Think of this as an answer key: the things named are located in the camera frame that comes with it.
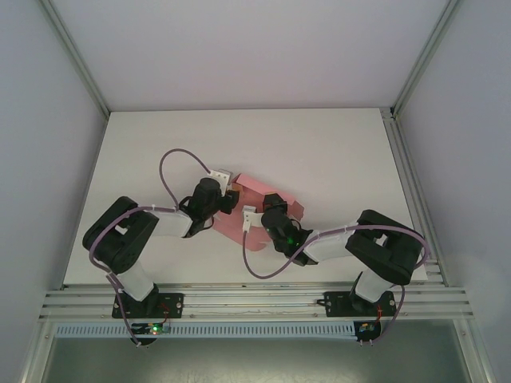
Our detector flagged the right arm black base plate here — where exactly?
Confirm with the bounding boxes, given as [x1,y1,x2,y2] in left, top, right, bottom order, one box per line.
[315,290,398,319]

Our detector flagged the pink paper box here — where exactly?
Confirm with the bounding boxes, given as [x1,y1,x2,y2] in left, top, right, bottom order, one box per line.
[211,173,307,253]

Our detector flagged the aluminium mounting rail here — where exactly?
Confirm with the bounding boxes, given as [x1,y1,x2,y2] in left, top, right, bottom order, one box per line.
[38,282,474,322]

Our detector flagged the aluminium frame post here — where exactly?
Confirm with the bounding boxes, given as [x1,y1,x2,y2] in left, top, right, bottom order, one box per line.
[390,0,460,116]
[39,0,111,116]

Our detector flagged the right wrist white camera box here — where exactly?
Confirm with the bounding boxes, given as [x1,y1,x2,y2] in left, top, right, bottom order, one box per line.
[242,205,259,233]

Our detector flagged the white slotted cable duct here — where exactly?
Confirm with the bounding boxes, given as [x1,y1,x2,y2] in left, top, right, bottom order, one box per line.
[53,322,356,339]

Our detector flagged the aluminium frame leg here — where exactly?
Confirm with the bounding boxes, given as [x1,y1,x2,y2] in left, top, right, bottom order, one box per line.
[454,318,490,383]
[22,318,55,383]

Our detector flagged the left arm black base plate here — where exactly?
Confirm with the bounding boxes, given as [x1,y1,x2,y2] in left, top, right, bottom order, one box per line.
[111,293,185,320]

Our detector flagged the aluminium table side rail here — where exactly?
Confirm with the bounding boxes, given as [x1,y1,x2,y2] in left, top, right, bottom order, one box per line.
[381,107,446,286]

